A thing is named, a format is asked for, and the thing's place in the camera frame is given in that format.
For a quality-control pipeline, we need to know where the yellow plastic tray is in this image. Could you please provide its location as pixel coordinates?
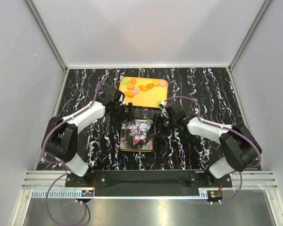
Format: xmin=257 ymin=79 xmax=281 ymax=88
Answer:
xmin=119 ymin=77 xmax=168 ymax=108

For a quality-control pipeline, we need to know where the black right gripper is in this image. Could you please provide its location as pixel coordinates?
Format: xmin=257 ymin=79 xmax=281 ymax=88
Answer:
xmin=146 ymin=113 xmax=176 ymax=138

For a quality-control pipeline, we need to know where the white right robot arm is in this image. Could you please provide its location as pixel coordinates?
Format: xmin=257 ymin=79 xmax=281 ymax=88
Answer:
xmin=148 ymin=101 xmax=262 ymax=187

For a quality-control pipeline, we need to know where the yellow dotted cookie top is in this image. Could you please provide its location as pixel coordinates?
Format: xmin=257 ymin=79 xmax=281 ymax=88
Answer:
xmin=152 ymin=80 xmax=160 ymax=87

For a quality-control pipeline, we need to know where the pink round cookie right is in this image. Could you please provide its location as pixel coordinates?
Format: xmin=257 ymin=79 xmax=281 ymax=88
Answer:
xmin=160 ymin=81 xmax=166 ymax=87

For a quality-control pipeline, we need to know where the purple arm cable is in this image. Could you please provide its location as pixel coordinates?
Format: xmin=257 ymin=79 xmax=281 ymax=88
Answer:
xmin=42 ymin=81 xmax=114 ymax=224
xmin=161 ymin=96 xmax=262 ymax=204

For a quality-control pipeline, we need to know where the yellow cat-shaped cookie centre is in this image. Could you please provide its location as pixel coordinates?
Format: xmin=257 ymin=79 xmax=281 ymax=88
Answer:
xmin=139 ymin=85 xmax=148 ymax=91

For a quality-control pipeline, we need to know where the yellow cat-shaped cookie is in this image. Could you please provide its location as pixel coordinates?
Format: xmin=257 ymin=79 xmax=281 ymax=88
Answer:
xmin=125 ymin=91 xmax=134 ymax=98
xmin=139 ymin=85 xmax=148 ymax=91

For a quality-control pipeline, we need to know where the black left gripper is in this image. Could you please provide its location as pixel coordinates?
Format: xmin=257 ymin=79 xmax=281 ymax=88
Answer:
xmin=108 ymin=103 xmax=135 ymax=128

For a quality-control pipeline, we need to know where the yellow dotted sandwich cookie left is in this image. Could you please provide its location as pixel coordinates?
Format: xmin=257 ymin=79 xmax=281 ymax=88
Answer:
xmin=127 ymin=84 xmax=134 ymax=90

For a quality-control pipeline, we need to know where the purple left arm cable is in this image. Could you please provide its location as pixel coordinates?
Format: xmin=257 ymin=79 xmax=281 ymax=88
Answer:
xmin=42 ymin=81 xmax=114 ymax=224

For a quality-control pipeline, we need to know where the yellow cat-shaped cookie left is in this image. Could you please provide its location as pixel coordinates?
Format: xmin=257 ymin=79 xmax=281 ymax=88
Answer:
xmin=125 ymin=91 xmax=134 ymax=98

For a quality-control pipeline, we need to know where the green round cookie top-left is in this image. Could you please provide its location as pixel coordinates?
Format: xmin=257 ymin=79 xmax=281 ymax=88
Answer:
xmin=122 ymin=79 xmax=129 ymax=84

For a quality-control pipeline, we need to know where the orange swirl cookie centre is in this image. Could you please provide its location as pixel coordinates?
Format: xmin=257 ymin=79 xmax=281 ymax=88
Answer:
xmin=147 ymin=83 xmax=153 ymax=89

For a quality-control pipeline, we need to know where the pink round cookie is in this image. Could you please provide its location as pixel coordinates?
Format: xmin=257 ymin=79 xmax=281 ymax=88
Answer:
xmin=132 ymin=89 xmax=139 ymax=95
xmin=160 ymin=81 xmax=166 ymax=87

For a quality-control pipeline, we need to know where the pink round cookie left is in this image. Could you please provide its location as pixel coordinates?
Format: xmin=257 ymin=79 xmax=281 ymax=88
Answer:
xmin=132 ymin=89 xmax=139 ymax=95

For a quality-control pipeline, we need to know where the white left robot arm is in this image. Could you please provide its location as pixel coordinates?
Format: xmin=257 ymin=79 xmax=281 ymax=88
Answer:
xmin=42 ymin=82 xmax=136 ymax=186

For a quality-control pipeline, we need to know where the aluminium frame rail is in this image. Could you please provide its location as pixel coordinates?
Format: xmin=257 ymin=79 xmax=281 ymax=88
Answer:
xmin=22 ymin=170 xmax=94 ymax=199

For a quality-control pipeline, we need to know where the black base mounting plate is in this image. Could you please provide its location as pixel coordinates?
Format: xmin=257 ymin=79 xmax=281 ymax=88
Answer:
xmin=65 ymin=170 xmax=233 ymax=197

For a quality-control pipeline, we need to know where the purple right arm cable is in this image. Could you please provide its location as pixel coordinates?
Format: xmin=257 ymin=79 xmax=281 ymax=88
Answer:
xmin=161 ymin=96 xmax=262 ymax=204

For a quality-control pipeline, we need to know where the gold tin lid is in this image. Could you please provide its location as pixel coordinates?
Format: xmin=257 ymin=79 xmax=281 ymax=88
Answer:
xmin=119 ymin=119 xmax=154 ymax=152

